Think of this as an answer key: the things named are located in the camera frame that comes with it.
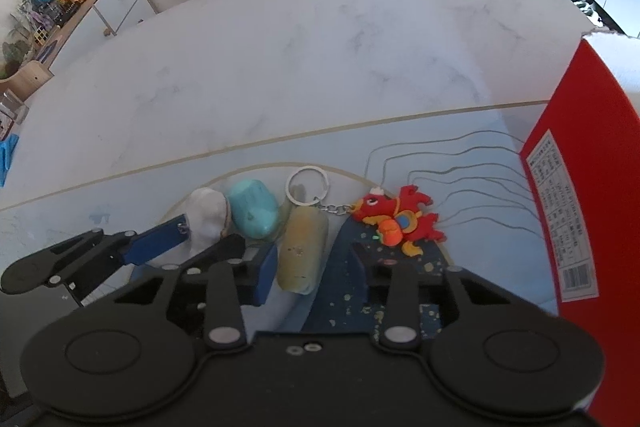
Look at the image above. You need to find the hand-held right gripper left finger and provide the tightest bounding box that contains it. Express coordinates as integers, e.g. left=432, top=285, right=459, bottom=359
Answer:
left=114, top=243, right=279, bottom=352

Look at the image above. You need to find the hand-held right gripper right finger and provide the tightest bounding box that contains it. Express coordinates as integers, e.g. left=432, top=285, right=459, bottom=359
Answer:
left=350, top=243, right=526, bottom=352

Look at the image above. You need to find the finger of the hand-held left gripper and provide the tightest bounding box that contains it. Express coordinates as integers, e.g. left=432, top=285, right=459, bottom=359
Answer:
left=0, top=216, right=190, bottom=306
left=166, top=234, right=246, bottom=274

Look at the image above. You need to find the white plush toy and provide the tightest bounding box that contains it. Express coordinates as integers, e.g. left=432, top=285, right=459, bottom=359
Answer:
left=150, top=187, right=232, bottom=269

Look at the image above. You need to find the pale yellow cylinder toy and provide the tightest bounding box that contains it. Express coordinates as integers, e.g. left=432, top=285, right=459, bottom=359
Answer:
left=276, top=205, right=329, bottom=295

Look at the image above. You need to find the large red box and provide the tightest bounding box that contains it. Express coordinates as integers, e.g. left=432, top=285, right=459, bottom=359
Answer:
left=519, top=34, right=640, bottom=427

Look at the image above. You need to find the light blue printed table mat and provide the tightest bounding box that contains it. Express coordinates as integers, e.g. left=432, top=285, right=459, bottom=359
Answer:
left=0, top=99, right=563, bottom=334

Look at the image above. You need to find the teal plastic toy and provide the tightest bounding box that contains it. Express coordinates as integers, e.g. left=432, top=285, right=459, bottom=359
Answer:
left=227, top=179, right=280, bottom=240

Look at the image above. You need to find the blue cloth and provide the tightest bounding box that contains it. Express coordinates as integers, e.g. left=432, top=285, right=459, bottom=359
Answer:
left=0, top=134, right=21, bottom=188

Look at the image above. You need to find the clear glass cup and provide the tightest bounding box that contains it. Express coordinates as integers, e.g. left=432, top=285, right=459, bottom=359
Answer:
left=1, top=90, right=29, bottom=124

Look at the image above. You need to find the small wooden drawer organizer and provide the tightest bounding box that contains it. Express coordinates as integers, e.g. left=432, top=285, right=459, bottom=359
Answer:
left=0, top=60, right=54, bottom=104

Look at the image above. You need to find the white wooden sideboard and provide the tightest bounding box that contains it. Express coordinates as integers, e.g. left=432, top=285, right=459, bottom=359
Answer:
left=27, top=0, right=159, bottom=75

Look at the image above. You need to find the clutter of small toys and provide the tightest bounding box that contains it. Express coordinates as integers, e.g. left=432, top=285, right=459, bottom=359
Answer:
left=0, top=0, right=92, bottom=75

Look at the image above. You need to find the red dragon keychain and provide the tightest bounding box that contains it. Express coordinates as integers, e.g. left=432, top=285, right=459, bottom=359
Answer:
left=285, top=165, right=446, bottom=258

